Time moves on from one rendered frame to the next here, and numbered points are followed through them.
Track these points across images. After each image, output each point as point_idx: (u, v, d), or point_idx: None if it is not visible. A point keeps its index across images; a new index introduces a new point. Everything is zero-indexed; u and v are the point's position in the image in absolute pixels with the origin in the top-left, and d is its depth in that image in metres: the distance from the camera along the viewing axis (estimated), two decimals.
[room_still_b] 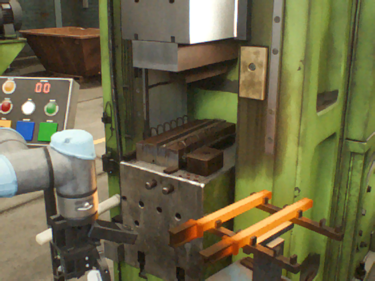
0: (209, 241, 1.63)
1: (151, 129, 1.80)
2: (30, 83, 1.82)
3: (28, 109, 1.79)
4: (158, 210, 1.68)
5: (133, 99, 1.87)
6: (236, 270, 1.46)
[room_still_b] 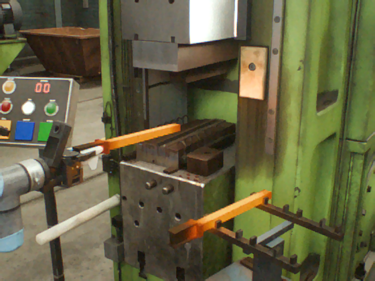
0: (209, 241, 1.63)
1: (151, 129, 1.80)
2: (30, 83, 1.82)
3: (28, 109, 1.79)
4: (158, 210, 1.68)
5: (133, 99, 1.87)
6: (236, 270, 1.46)
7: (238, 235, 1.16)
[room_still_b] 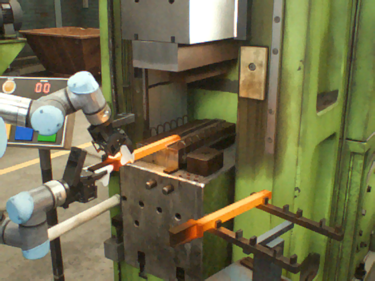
0: (209, 241, 1.63)
1: (151, 129, 1.80)
2: (30, 83, 1.82)
3: None
4: (158, 210, 1.68)
5: (133, 99, 1.87)
6: (236, 270, 1.46)
7: (238, 235, 1.16)
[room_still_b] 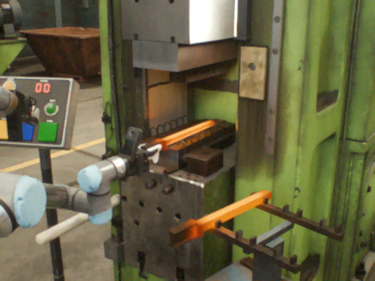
0: (209, 241, 1.63)
1: (151, 129, 1.80)
2: (30, 83, 1.82)
3: None
4: (158, 210, 1.68)
5: (133, 99, 1.87)
6: (236, 270, 1.46)
7: (238, 235, 1.16)
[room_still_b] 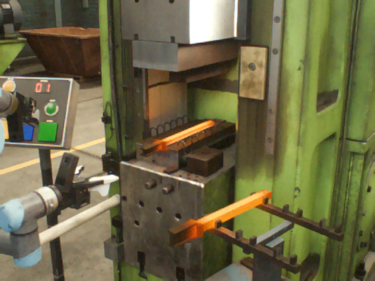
0: (209, 241, 1.63)
1: (151, 129, 1.80)
2: (30, 83, 1.82)
3: None
4: (158, 210, 1.68)
5: (133, 99, 1.87)
6: (236, 270, 1.46)
7: (238, 235, 1.16)
